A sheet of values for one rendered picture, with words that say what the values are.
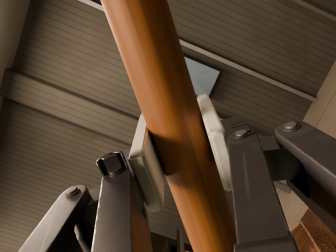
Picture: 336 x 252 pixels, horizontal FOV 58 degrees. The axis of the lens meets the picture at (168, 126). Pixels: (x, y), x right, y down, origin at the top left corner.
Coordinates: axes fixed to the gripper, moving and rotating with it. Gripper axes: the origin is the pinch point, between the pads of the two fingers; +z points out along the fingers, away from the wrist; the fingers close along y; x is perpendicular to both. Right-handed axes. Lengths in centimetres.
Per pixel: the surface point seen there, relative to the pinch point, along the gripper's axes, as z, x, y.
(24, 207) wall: 320, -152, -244
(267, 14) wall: 341, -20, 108
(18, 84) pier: 312, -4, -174
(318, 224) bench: 151, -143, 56
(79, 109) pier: 313, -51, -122
